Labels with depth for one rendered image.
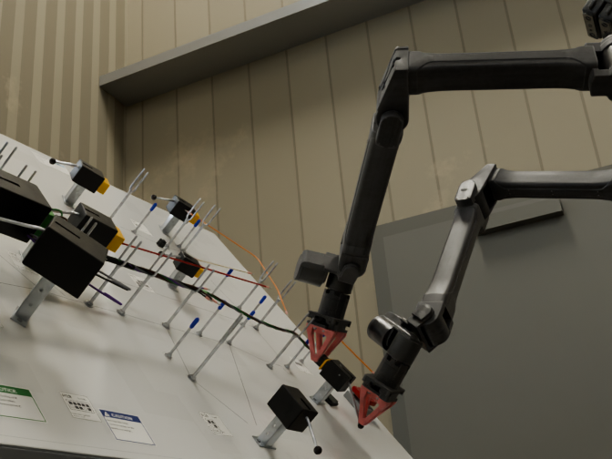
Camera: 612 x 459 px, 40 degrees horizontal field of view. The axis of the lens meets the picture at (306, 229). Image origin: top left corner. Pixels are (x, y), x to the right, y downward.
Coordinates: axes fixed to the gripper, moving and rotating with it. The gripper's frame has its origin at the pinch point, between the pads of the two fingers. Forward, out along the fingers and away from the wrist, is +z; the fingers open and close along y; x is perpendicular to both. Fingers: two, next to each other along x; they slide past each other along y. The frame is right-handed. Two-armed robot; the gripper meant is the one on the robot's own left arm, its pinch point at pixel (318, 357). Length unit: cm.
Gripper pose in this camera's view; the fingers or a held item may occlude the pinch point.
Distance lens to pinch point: 178.9
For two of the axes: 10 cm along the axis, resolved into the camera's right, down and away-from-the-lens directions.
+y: -3.9, -1.6, -9.1
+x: 8.8, 2.4, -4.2
